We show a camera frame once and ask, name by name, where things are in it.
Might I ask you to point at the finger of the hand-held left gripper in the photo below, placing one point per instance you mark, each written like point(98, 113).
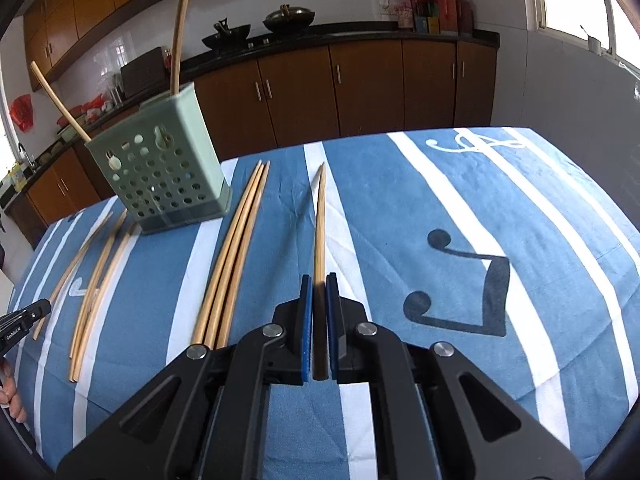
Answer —
point(30, 312)

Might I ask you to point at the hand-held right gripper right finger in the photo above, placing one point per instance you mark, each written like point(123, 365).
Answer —
point(332, 330)

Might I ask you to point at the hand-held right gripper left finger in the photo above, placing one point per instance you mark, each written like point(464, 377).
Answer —
point(306, 330)

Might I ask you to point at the green perforated chopstick holder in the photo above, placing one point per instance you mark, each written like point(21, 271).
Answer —
point(170, 180)

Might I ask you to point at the person's left hand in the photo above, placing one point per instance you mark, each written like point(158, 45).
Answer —
point(12, 405)

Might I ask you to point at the dish soap bottle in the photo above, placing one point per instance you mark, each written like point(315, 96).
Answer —
point(17, 177)

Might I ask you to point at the window above sink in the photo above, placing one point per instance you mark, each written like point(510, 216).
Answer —
point(4, 155)

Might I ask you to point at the sink faucet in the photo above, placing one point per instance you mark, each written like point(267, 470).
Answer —
point(24, 152)

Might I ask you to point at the blue striped tablecloth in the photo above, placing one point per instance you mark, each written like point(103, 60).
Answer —
point(450, 185)

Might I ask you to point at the red bowl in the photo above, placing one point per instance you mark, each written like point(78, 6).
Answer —
point(70, 116)

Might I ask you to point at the wooden lower cabinets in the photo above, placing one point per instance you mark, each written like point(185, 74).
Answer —
point(375, 90)

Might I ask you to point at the dark cutting board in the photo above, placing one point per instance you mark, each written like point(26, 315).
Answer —
point(142, 72)

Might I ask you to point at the black gas stove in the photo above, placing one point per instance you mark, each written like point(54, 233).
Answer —
point(270, 40)

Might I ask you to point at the black kitchen countertop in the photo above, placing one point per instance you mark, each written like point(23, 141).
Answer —
point(360, 30)

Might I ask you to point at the black wok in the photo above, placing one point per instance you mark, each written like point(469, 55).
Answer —
point(227, 35)

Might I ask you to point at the wok with metal lid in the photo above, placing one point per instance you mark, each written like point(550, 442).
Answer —
point(290, 17)

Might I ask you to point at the colourful boxes on counter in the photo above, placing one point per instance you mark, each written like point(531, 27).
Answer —
point(420, 20)

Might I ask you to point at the red thermos flasks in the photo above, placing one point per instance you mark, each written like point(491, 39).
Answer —
point(455, 12)

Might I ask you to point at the white cup on sill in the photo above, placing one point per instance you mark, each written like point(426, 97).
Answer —
point(594, 44)

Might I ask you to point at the red plastic bag on wall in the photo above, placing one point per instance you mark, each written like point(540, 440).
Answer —
point(21, 112)

